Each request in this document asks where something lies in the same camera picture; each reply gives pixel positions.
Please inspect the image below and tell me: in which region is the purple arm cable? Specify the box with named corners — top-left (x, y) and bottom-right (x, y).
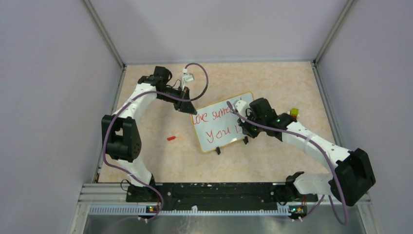
top-left (102, 62), bottom-right (209, 223)
top-left (226, 101), bottom-right (350, 226)

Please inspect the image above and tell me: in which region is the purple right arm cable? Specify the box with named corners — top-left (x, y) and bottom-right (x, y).
top-left (226, 101), bottom-right (350, 226)

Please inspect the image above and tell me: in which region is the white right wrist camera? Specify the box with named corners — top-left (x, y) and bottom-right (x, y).
top-left (226, 100), bottom-right (249, 122)

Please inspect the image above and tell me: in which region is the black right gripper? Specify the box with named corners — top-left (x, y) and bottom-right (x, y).
top-left (238, 110), bottom-right (265, 139)

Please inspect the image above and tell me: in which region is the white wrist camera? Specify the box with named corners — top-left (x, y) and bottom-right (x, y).
top-left (226, 100), bottom-right (249, 122)
top-left (180, 67), bottom-right (194, 89)

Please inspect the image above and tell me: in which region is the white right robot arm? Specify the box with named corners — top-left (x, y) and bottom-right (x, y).
top-left (232, 98), bottom-right (376, 206)

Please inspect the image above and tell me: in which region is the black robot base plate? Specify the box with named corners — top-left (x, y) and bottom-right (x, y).
top-left (126, 182), bottom-right (318, 211)

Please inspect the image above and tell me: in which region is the red green lego car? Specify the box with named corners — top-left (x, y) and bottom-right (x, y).
top-left (289, 108), bottom-right (300, 118)

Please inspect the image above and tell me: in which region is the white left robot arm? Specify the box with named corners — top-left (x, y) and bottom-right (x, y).
top-left (101, 66), bottom-right (197, 202)

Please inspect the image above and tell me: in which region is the yellow framed whiteboard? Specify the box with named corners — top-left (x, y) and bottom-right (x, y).
top-left (191, 92), bottom-right (254, 154)

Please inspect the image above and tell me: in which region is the aluminium frame rail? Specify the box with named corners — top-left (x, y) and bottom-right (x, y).
top-left (69, 182), bottom-right (378, 234)

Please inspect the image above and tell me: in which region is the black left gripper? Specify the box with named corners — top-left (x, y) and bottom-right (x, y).
top-left (158, 85), bottom-right (197, 115)

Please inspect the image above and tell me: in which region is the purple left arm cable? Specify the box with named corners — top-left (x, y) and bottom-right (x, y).
top-left (102, 62), bottom-right (209, 223)

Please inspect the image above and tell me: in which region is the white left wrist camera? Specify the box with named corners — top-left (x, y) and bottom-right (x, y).
top-left (180, 67), bottom-right (194, 89)

